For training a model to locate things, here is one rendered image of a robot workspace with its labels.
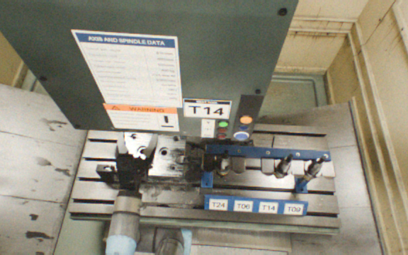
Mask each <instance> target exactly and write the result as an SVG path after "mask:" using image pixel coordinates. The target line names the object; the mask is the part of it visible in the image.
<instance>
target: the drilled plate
mask: <svg viewBox="0 0 408 255"><path fill-rule="evenodd" d="M152 135H153V133H133V134H132V133H128V132H125V141H126V144H125V145H126V146H127V148H129V154H134V157H139V156H140V155H141V157H142V158H143V159H145V155H144V154H141V153H143V150H144V149H145V147H146V146H148V145H149V141H150V140H151V139H152ZM158 136H159V139H158V144H157V150H156V154H155V159H154V162H153V164H152V165H151V166H150V168H149V178H148V179H173V180H183V171H184V164H178V163H177V164H174V162H173V161H176V160H173V158H175V157H176V158H177V157H180V156H185V155H186V140H187V135H165V134H163V135H162V136H161V135H158ZM137 137H138V139H137ZM179 138H180V139H179ZM136 139H137V140H136ZM145 143H146V144H145ZM140 145H142V146H140ZM136 152H137V153H136ZM174 152H175V153H174ZM176 152H177V153H176ZM179 152H180V154H179ZM163 153H166V155H165V156H166V157H165V156H162V154H163ZM137 154H138V155H137ZM174 154H175V155H174ZM176 154H177V155H176ZM143 155H144V156H143ZM170 157H171V158H170ZM165 158H166V159H165ZM167 160H168V161H167ZM168 164H170V166H168ZM177 165H179V166H177ZM177 169H178V170H177ZM172 170H173V171H172ZM172 172H173V173H172Z"/></svg>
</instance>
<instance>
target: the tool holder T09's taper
mask: <svg viewBox="0 0 408 255"><path fill-rule="evenodd" d="M319 159H320V158H318V159H316V160H314V161H313V162H312V163H310V164H309V165H308V170H309V172H310V173H311V174H318V173H319V172H320V170H321V168H322V166H323V164H324V162H323V163H322V164H320V163H319V162H318V160H319Z"/></svg>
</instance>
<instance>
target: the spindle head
mask: <svg viewBox="0 0 408 255"><path fill-rule="evenodd" d="M298 2H299V0H0V32H1V33H2V35H3V36H5V38H6V39H7V40H8V42H9V43H10V45H11V47H12V48H13V49H14V50H15V51H16V52H17V54H18V55H19V57H20V58H21V59H22V60H23V62H24V63H25V64H26V65H27V66H28V68H29V69H30V71H31V72H32V73H33V74H34V76H35V77H36V79H37V80H38V82H39V83H40V84H41V85H42V87H43V88H44V89H45V90H46V92H47V93H48V95H49V96H50V98H51V99H52V100H53V101H54V102H55V104H56V106H57V107H58V108H59V109H60V111H61V112H62V113H63V114H64V115H65V117H66V118H67V120H68V121H69V122H70V123H71V125H72V126H73V128H74V129H75V130H90V131H104V132H128V133H153V134H165V135H189V136H202V120H214V121H215V126H214V133H213V137H216V134H217V133H220V132H217V129H218V128H221V127H220V126H218V125H217V123H218V122H219V121H221V120H226V121H228V122H229V126H227V127H226V128H227V129H228V132H225V134H226V135H227V137H226V138H232V133H233V130H234V124H235V120H236V117H237V111H238V107H239V102H240V98H241V95H242V94H243V95H255V96H264V98H265V95H266V92H267V89H268V86H269V84H270V82H271V78H272V76H273V73H274V70H275V68H276V64H277V61H278V58H279V56H280V53H281V50H282V47H283V44H284V42H285V38H286V35H287V33H288V31H289V30H290V26H291V23H292V21H293V17H294V15H295V11H296V8H297V6H298ZM72 30H85V31H97V32H110V33H122V34H134V35H158V36H171V37H177V43H178V61H179V71H180V80H181V98H182V108H180V107H168V106H154V107H167V108H176V109H177V117H178V130H179V132H174V131H162V130H138V129H125V128H115V127H114V125H113V122H112V120H111V118H110V116H109V114H108V112H107V110H106V108H105V106H104V103H105V104H118V105H131V104H119V103H106V101H105V99H104V97H103V94H102V93H101V90H100V89H99V87H98V84H97V82H96V80H95V78H94V76H93V74H92V71H91V69H90V67H89V65H88V63H87V62H86V60H85V58H84V56H83V54H82V52H81V50H80V48H79V45H78V43H77V41H76V39H75V37H74V34H73V32H72ZM183 98H202V99H215V100H227V101H232V102H231V107H230V111H229V118H228V119H224V118H201V117H188V116H184V109H183ZM264 98H263V101H264ZM263 101H262V103H263ZM262 103H261V106H262ZM131 106H144V105H131ZM260 110H261V107H260V109H259V112H260ZM258 115H259V113H258ZM257 117H258V116H257ZM256 120H257V118H256ZM255 124H256V122H255V123H254V126H255ZM253 129H254V127H253ZM252 132H253V130H252ZM252 132H251V133H252Z"/></svg>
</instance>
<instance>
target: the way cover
mask: <svg viewBox="0 0 408 255"><path fill-rule="evenodd" d="M110 224H111V222H107V224H106V230H105V234H104V238H103V241H104V242H106V240H107V238H108V233H109V229H110ZM139 225H142V226H151V227H167V228H176V229H178V228H181V229H184V230H190V231H192V243H191V245H192V246H191V254H190V255H288V251H292V247H291V238H290V232H280V231H268V230H255V229H230V228H217V227H194V226H180V225H156V224H143V223H139ZM196 235H197V236H196ZM211 245H212V246H211ZM196 252H197V253H196ZM134 255H155V254H150V253H140V252H135V253H134Z"/></svg>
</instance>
